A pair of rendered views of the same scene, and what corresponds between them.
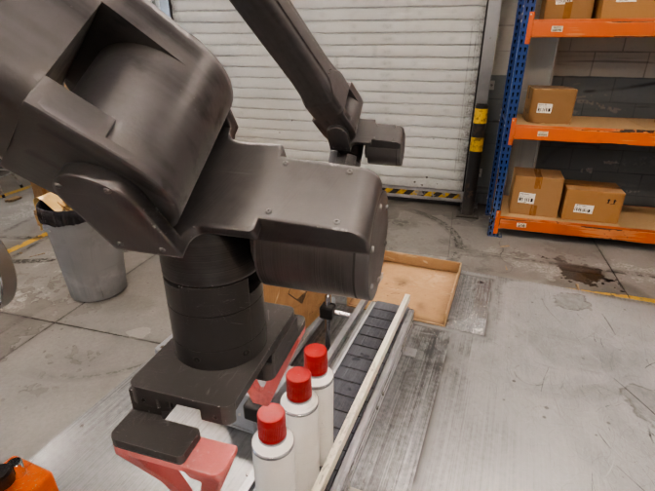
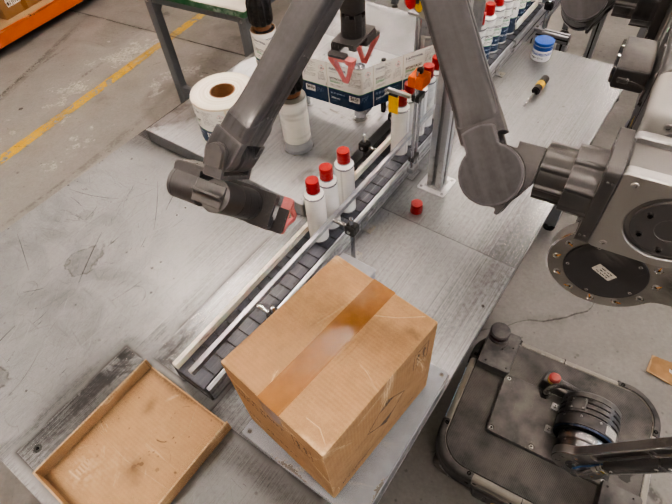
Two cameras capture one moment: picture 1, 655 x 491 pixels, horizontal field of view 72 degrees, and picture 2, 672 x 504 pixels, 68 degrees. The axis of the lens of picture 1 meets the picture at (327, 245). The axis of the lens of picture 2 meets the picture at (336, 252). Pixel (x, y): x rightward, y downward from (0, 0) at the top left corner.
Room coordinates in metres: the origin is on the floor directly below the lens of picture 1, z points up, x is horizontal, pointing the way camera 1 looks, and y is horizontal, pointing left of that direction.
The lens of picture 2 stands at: (1.31, 0.32, 1.88)
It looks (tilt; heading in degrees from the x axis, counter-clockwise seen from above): 51 degrees down; 198
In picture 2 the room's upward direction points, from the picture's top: 6 degrees counter-clockwise
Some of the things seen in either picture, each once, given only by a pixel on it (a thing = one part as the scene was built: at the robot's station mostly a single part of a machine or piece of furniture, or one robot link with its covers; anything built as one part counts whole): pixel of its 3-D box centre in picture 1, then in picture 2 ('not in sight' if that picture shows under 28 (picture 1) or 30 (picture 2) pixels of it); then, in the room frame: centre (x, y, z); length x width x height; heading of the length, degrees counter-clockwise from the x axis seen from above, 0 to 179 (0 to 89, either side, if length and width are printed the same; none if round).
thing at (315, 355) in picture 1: (316, 405); (316, 209); (0.51, 0.02, 0.98); 0.05 x 0.05 x 0.20
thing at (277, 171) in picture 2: not in sight; (297, 103); (-0.09, -0.22, 0.86); 0.80 x 0.67 x 0.05; 158
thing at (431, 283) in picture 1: (407, 283); (135, 449); (1.11, -0.23, 0.85); 0.30 x 0.26 x 0.04; 158
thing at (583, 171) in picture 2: not in sight; (574, 178); (0.82, 0.47, 1.45); 0.09 x 0.08 x 0.12; 164
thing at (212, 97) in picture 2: not in sight; (227, 110); (0.11, -0.38, 0.95); 0.20 x 0.20 x 0.14
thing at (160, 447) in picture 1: (202, 442); (361, 48); (0.20, 0.08, 1.25); 0.07 x 0.07 x 0.09; 74
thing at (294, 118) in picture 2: not in sight; (292, 105); (0.16, -0.14, 1.03); 0.09 x 0.09 x 0.30
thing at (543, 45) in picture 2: not in sight; (542, 48); (-0.54, 0.61, 0.87); 0.07 x 0.07 x 0.07
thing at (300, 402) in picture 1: (300, 432); (328, 196); (0.46, 0.04, 0.98); 0.05 x 0.05 x 0.20
